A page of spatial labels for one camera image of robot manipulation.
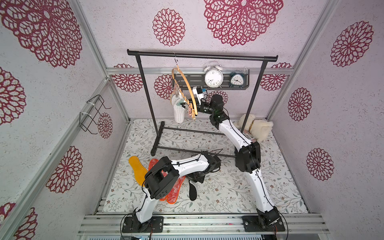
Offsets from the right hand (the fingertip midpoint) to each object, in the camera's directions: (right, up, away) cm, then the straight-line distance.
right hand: (180, 102), depth 80 cm
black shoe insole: (+6, -49, +2) cm, 49 cm away
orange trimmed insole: (-8, -53, +2) cm, 53 cm away
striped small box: (+47, -19, +26) cm, 57 cm away
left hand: (+5, -43, +6) cm, 44 cm away
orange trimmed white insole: (-5, -52, +2) cm, 52 cm away
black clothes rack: (-17, -12, +34) cm, 40 cm away
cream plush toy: (+52, -14, +22) cm, 58 cm away
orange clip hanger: (0, +15, +23) cm, 28 cm away
